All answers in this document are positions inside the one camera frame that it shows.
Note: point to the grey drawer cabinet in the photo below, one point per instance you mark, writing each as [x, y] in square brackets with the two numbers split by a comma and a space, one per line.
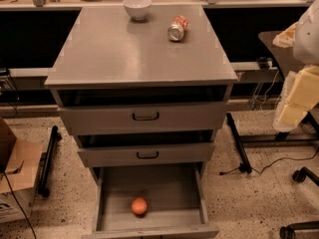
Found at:
[111, 60]

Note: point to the orange soda can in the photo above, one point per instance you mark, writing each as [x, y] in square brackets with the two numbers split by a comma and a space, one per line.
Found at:
[177, 28]

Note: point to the grey middle drawer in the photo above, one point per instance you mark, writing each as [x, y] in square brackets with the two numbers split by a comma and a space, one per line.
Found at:
[146, 154]

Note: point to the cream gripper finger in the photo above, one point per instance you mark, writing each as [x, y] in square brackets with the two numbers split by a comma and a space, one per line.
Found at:
[299, 95]
[285, 39]

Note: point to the black left floor bar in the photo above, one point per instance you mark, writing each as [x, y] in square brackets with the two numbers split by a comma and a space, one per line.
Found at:
[46, 160]

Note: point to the cardboard box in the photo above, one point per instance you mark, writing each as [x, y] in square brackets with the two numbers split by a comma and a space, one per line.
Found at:
[20, 159]

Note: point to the orange fruit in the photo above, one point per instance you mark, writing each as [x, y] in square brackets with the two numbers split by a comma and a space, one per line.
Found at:
[139, 206]

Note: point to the grey bottom drawer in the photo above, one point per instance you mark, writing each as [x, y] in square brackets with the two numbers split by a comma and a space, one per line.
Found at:
[176, 205]

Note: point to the white ceramic bowl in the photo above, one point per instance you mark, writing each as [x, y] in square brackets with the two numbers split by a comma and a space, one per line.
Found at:
[137, 9]

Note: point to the dark chair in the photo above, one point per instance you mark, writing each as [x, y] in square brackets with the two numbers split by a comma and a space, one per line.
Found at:
[285, 61]

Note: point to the black chair caster leg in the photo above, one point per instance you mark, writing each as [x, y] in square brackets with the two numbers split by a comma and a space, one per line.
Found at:
[301, 174]

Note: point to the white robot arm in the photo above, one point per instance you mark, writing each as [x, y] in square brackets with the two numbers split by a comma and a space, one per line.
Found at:
[306, 39]

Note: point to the grey top drawer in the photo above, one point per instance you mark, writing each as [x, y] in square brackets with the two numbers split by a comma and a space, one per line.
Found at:
[143, 118]

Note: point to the black lower caster leg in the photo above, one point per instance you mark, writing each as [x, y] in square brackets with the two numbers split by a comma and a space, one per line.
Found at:
[288, 232]

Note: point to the grey drawer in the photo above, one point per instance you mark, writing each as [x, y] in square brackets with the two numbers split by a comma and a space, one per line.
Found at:
[146, 154]
[176, 205]
[143, 118]

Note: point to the black right floor bar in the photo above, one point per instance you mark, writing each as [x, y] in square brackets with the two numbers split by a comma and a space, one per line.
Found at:
[245, 164]

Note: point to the black floor bar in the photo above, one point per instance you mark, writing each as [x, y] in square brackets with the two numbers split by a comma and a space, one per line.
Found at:
[46, 160]
[245, 164]

